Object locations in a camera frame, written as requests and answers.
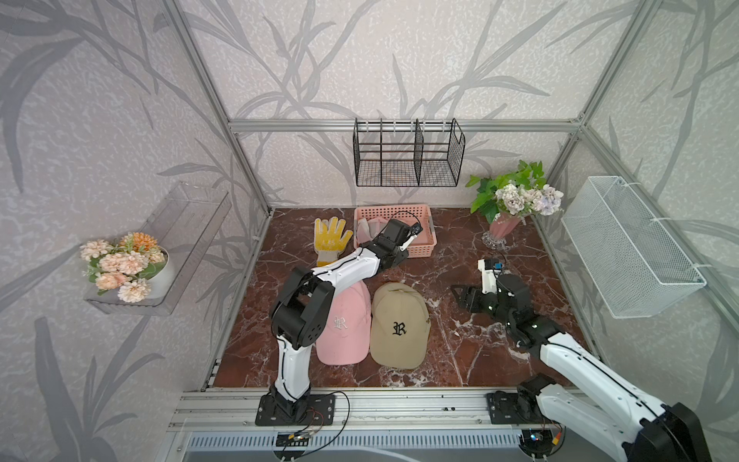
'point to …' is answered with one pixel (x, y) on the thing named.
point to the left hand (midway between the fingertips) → (394, 240)
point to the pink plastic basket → (420, 244)
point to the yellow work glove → (328, 242)
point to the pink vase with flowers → (506, 198)
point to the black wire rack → (407, 152)
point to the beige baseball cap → (400, 326)
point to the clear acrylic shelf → (185, 223)
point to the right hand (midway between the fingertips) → (459, 285)
